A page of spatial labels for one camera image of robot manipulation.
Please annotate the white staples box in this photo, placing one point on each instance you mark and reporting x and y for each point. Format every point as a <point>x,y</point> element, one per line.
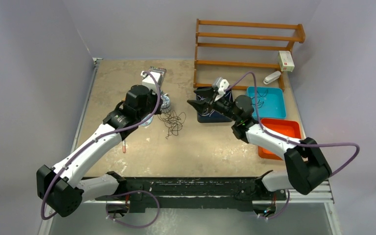
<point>285,61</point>

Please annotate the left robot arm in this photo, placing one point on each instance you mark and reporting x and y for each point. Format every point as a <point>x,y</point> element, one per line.
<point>61,186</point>

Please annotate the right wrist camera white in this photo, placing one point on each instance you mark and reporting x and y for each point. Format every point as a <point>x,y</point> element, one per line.
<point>221,85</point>

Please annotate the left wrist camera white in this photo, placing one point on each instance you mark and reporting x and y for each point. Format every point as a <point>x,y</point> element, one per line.
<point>152,79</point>

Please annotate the orange tray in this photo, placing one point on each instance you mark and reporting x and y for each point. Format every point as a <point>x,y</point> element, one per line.
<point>285,127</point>

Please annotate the marker pen pack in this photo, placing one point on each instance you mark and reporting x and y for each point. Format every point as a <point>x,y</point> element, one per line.
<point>158,69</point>

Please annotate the red pen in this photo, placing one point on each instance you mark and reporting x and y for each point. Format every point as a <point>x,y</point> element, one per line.
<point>124,149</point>

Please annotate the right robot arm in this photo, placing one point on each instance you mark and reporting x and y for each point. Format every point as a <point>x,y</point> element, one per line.
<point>306,166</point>

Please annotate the dark blue tray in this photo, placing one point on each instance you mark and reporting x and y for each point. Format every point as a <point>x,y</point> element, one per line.
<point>212,116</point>

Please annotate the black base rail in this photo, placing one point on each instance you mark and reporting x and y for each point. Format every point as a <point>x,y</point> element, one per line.
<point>245,194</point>

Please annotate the wooden rack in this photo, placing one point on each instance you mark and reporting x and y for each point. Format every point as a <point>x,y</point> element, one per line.
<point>298,36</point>

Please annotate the cleaning gel jar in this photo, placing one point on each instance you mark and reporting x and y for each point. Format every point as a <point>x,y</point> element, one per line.
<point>165,106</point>

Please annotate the light blue tray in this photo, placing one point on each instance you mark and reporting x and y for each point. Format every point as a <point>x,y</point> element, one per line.
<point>269,102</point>

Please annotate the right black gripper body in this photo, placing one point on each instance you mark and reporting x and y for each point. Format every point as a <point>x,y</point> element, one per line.
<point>219,103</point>

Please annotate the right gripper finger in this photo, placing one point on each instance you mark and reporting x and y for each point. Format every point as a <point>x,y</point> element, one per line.
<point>205,92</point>
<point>201,106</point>

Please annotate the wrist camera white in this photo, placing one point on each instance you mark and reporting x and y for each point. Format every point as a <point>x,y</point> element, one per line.
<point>152,79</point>
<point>221,85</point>

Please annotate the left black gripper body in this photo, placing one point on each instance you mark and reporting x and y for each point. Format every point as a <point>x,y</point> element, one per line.
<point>152,102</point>

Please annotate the white stapler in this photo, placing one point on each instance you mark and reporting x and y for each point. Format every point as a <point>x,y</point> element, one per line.
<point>272,77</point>

